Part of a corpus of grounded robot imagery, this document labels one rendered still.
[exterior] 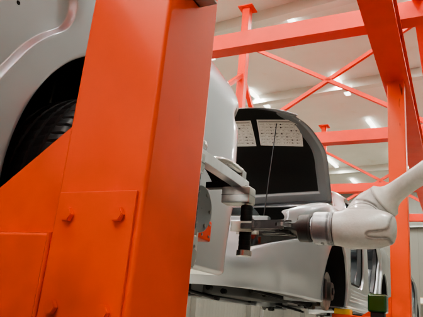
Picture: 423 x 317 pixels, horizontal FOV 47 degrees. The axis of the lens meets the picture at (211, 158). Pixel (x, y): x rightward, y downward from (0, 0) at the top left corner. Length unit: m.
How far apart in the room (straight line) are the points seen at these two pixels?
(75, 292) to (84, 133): 0.24
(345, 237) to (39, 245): 0.79
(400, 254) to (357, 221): 3.52
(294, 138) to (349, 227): 3.40
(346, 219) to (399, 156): 3.74
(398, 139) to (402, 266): 1.21
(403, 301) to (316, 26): 2.65
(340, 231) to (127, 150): 0.73
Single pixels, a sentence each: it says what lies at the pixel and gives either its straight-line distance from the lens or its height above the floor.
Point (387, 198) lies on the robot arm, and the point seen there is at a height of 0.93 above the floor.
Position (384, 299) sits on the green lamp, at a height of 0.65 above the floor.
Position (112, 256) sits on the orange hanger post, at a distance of 0.69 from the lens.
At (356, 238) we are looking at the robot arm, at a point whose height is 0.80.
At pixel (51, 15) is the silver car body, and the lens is 1.42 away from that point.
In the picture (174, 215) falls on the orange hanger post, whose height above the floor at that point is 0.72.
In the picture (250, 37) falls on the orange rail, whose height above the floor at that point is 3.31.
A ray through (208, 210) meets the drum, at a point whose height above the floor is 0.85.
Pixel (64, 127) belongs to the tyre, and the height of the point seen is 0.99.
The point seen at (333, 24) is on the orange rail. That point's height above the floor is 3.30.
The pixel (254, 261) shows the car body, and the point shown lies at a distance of 3.77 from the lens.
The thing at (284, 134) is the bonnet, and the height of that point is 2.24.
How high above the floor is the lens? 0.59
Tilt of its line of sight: 17 degrees up
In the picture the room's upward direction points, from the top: 5 degrees clockwise
